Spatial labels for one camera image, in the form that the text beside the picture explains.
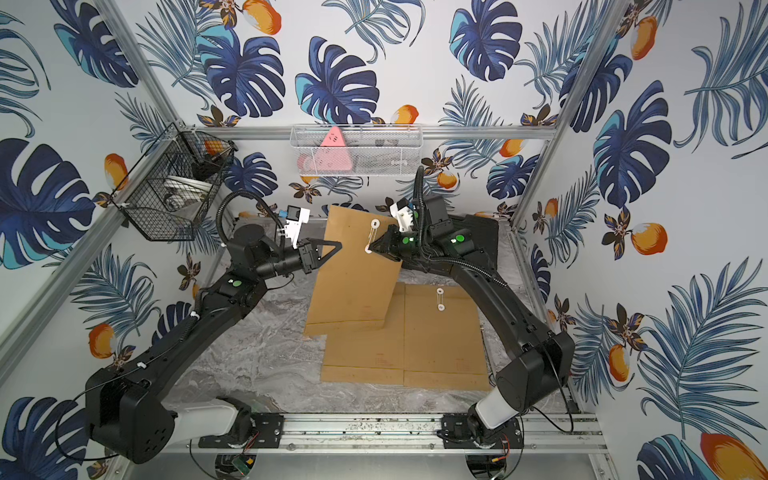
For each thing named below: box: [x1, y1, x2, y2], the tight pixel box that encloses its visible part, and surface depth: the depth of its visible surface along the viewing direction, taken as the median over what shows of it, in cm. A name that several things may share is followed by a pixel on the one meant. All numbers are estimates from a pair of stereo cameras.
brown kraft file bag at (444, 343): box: [404, 283, 492, 391], surface depth 92 cm
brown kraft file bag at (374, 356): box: [321, 283, 405, 385], surface depth 88 cm
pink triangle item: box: [307, 126, 353, 172], surface depth 92 cm
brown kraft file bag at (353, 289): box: [305, 205, 401, 336], surface depth 71 cm
